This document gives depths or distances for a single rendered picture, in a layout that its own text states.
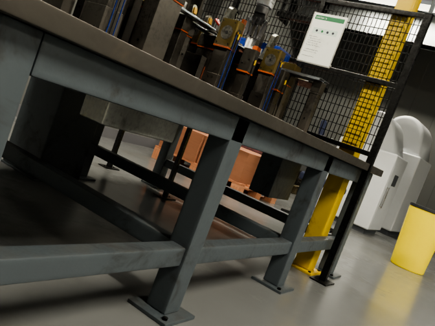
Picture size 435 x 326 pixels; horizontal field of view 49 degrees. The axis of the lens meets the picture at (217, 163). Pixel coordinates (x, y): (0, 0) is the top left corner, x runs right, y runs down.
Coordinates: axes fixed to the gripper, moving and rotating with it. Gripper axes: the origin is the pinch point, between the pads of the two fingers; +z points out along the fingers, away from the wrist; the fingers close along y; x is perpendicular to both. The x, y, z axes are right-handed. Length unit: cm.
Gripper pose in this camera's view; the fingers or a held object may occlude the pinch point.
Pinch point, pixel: (248, 44)
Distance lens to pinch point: 252.1
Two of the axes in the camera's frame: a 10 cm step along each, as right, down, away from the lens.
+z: -3.6, 9.3, 0.9
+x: 5.5, 1.3, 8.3
